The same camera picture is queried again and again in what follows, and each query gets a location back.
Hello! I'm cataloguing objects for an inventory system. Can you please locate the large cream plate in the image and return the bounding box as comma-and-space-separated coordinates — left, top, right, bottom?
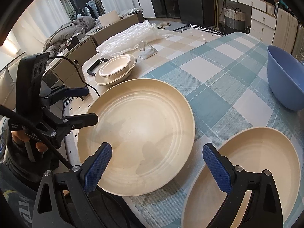
77, 79, 195, 196

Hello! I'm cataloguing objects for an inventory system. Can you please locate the large blue bowl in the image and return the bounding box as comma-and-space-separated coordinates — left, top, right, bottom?
267, 45, 303, 111

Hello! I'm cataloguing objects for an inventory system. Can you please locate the stack of small cream plates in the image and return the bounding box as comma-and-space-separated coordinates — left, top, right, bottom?
94, 54, 137, 86

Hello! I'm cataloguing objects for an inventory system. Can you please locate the left hand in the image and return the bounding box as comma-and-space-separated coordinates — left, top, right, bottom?
11, 130, 48, 162

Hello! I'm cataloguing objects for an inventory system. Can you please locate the grey blanket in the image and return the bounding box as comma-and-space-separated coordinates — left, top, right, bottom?
42, 16, 96, 55

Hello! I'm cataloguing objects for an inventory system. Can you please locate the white bubble wrap bag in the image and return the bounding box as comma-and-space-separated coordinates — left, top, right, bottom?
96, 20, 172, 59

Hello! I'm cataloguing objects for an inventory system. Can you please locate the beige sofa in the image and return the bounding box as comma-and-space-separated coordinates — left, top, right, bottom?
86, 12, 144, 46

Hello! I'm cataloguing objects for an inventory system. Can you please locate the patterned floor rug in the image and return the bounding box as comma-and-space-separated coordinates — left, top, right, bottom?
174, 24, 224, 36

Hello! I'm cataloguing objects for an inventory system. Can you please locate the teal checked tablecloth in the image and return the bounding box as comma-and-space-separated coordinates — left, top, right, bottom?
125, 32, 303, 227

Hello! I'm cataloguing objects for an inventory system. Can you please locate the black refrigerator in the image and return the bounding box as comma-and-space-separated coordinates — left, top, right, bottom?
178, 0, 203, 25

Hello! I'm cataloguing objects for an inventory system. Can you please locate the woven laundry basket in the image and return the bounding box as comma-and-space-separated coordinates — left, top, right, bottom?
224, 5, 246, 34

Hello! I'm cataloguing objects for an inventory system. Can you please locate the white dressing desk with drawers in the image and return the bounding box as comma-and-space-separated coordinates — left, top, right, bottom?
216, 0, 277, 45

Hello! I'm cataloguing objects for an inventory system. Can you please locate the black cable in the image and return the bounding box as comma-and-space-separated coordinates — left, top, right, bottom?
46, 55, 101, 97

